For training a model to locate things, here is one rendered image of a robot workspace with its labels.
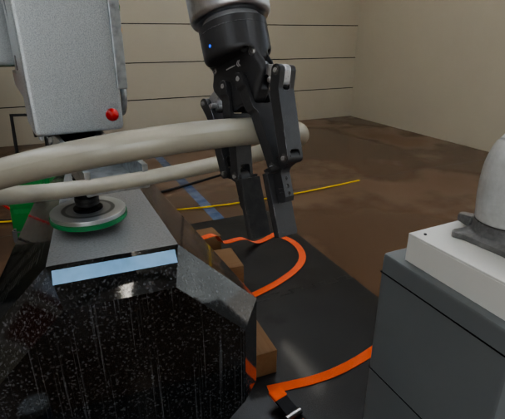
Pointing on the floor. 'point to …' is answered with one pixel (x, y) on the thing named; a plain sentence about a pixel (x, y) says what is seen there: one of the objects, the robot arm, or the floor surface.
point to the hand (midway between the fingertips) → (266, 207)
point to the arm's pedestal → (443, 352)
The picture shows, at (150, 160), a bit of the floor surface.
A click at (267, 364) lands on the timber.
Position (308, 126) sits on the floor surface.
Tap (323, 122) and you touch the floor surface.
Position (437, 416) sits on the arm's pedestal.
